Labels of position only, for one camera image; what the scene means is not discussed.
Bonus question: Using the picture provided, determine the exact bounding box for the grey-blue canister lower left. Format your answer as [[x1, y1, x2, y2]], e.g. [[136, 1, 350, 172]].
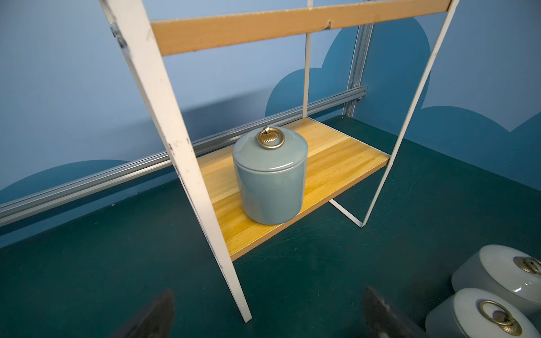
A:
[[232, 126, 309, 225]]

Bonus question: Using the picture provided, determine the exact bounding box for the wooden two-tier shelf white frame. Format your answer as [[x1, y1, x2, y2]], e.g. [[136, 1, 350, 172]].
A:
[[101, 1, 458, 321]]

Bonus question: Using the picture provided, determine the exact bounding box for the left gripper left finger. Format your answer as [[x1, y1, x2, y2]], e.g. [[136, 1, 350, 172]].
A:
[[111, 290, 176, 337]]

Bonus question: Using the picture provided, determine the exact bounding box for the right aluminium frame post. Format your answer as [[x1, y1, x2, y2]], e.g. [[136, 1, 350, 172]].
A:
[[342, 23, 374, 118]]

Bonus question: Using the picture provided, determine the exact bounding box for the white canister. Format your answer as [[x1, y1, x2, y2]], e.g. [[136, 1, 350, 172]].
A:
[[452, 244, 540, 317], [425, 288, 540, 337]]

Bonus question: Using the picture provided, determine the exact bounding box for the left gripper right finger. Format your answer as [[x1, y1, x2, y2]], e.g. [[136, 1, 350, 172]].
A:
[[362, 286, 427, 338]]

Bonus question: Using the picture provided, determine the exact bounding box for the back aluminium frame bar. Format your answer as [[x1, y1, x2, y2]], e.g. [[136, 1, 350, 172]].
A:
[[0, 85, 368, 228]]

